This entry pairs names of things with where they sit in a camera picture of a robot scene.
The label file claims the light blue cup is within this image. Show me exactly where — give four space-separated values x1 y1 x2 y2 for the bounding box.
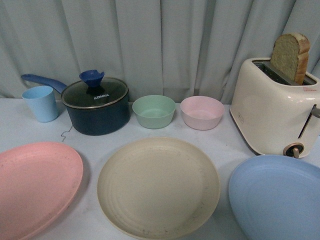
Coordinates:
22 85 59 123

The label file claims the green bowl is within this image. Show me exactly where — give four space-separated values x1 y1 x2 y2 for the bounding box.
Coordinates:
132 95 176 129

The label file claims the cream toaster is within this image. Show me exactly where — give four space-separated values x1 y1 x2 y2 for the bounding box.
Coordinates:
230 58 320 158

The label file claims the beige plate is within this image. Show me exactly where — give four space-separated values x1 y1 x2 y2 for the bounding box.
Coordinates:
97 137 221 240

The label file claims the glass pot lid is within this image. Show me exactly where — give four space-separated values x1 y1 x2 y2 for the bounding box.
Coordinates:
61 69 129 109

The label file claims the pink bowl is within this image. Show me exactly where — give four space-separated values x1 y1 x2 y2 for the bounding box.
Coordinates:
180 96 225 131

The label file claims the grey curtain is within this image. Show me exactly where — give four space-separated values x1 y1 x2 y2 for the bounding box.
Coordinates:
0 0 320 104

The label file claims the dark blue saucepan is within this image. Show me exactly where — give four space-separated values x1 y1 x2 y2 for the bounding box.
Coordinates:
21 74 130 136

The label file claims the blue plate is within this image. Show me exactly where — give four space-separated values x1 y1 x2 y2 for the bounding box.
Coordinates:
228 155 320 240

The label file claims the pink plate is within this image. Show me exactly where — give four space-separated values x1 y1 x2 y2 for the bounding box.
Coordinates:
0 142 84 240

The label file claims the bread slice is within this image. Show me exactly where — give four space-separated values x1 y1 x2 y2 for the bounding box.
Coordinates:
270 32 311 85

